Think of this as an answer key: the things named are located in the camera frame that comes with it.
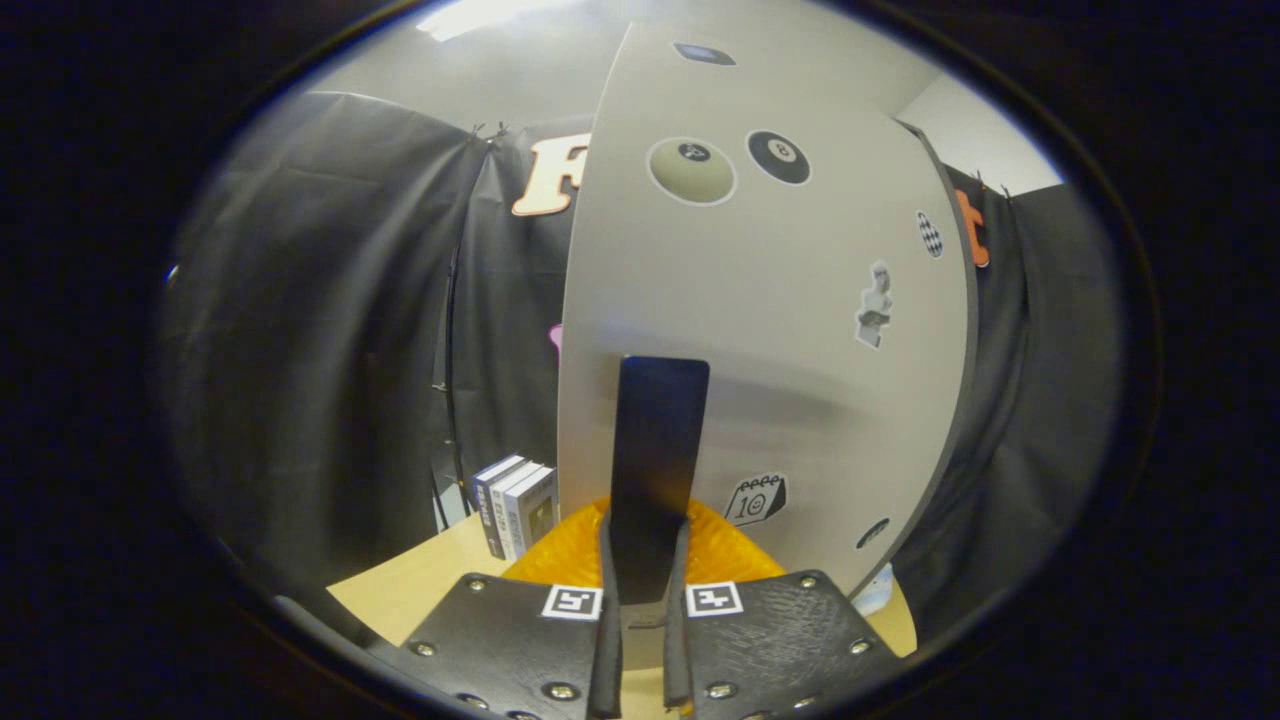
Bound black backdrop cloth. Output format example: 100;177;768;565
165;90;1126;641

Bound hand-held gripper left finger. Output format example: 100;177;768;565
405;497;623;720

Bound grey cover book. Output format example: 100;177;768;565
503;465;559;561

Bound white spine book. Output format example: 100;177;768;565
488;460;541;561

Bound black door handle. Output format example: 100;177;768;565
610;355;711;606

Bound dark grey cabinet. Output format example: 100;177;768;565
850;118;991;601

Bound black backdrop stand pole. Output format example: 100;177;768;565
440;245;471;521

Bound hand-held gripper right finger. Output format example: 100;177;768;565
662;500;901;720

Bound dark spine book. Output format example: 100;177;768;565
470;455;526;558

